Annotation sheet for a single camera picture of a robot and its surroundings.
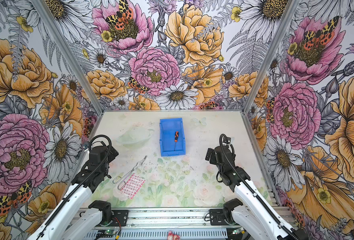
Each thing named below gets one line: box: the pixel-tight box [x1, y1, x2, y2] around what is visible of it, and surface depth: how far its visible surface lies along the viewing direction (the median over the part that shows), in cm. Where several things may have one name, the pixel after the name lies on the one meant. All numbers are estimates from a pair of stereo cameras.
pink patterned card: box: [120, 173, 146, 200], surface depth 87 cm
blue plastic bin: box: [159, 118, 186, 157], surface depth 105 cm
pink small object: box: [167, 230, 181, 240], surface depth 69 cm
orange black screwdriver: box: [174, 131, 179, 152], surface depth 107 cm
